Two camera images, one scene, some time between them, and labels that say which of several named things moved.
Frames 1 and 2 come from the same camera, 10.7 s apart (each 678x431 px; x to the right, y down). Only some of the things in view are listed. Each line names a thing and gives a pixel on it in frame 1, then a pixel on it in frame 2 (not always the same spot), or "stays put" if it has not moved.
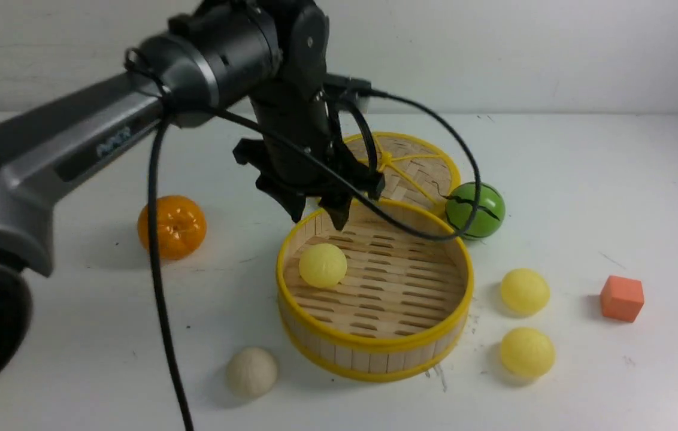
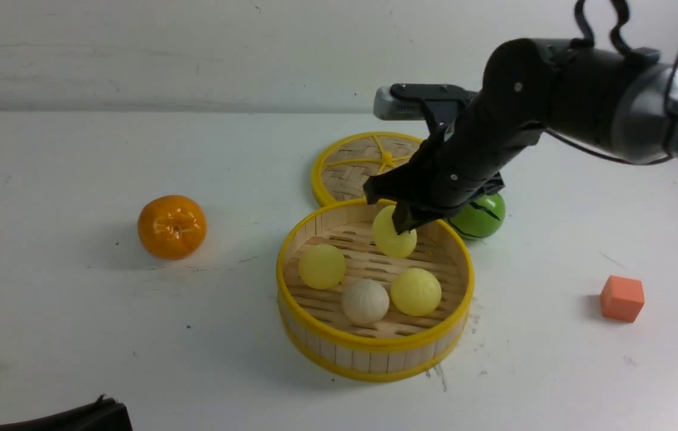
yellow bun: [323, 265] stays put
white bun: [252, 373] -> [365, 302]
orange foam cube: [621, 298] stays put
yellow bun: [524, 291] -> [386, 237]
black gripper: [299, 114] -> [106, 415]
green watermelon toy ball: [490, 212] stays put
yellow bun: [527, 353] -> [416, 291]
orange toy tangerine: [182, 227] stays put
